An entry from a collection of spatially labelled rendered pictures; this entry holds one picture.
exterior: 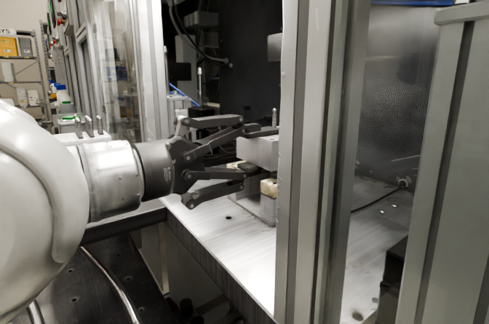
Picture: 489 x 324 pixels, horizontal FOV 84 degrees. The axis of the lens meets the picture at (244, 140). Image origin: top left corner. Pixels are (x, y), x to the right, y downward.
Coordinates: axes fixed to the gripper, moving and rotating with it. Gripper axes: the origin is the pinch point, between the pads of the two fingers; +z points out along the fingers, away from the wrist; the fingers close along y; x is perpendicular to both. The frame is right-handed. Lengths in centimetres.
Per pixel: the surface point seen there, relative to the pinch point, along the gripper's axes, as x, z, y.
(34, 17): 750, -21, 139
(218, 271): -8.4, -13.5, -12.1
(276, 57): 1.7, 4.8, 14.9
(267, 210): -5.4, -3.0, -8.3
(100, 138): 26.6, -20.1, -0.4
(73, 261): 40, -28, -33
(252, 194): 3.3, 0.8, -9.8
